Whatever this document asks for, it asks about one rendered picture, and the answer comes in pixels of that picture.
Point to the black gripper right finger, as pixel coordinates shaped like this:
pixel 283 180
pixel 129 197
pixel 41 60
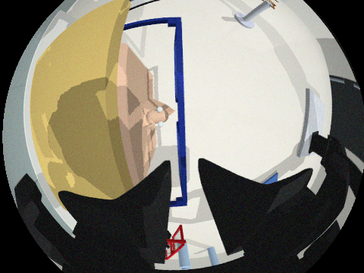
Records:
pixel 239 205

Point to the blue flat rectangular block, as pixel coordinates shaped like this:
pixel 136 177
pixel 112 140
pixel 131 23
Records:
pixel 272 179

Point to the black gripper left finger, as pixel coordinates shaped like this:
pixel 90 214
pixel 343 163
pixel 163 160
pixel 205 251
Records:
pixel 140 214

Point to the white flat panel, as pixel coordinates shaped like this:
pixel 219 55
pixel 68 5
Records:
pixel 61 21

